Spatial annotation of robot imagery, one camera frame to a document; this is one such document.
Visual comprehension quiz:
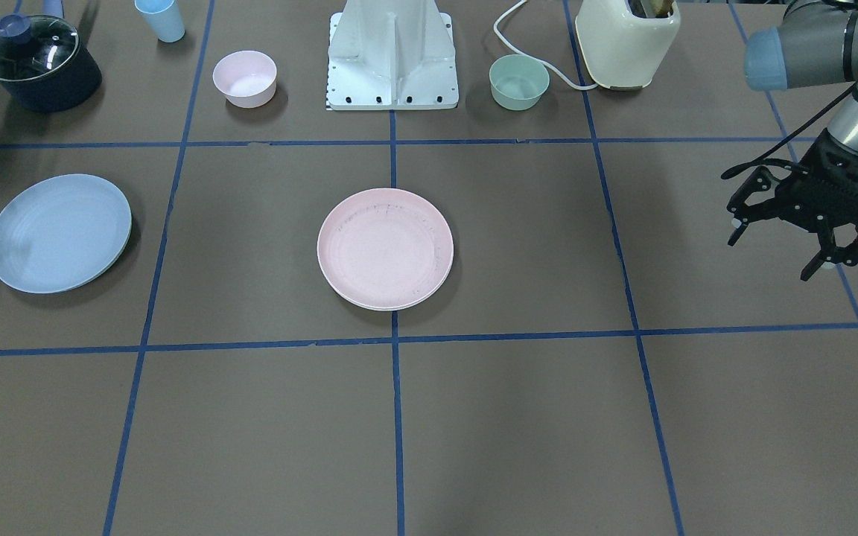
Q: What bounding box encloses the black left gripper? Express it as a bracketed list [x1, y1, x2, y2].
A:
[726, 131, 858, 281]

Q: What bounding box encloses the blue plate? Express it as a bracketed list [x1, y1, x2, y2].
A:
[0, 173, 132, 294]

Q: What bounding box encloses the light blue cup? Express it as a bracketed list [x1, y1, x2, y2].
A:
[134, 0, 186, 43]

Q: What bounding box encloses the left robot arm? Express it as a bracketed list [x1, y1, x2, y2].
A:
[722, 1, 858, 281]

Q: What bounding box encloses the green bowl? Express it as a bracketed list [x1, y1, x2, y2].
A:
[488, 54, 550, 112]

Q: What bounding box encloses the pink bowl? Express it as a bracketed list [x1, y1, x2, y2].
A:
[212, 50, 279, 109]

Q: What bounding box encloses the dark blue pot with lid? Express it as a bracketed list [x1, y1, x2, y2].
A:
[0, 1, 103, 113]

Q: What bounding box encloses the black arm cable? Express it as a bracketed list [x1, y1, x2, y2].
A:
[721, 86, 858, 181]

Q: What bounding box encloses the pink plate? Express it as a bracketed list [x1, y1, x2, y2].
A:
[317, 188, 455, 311]

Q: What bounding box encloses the cream toaster with bread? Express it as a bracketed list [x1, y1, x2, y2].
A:
[493, 0, 682, 92]

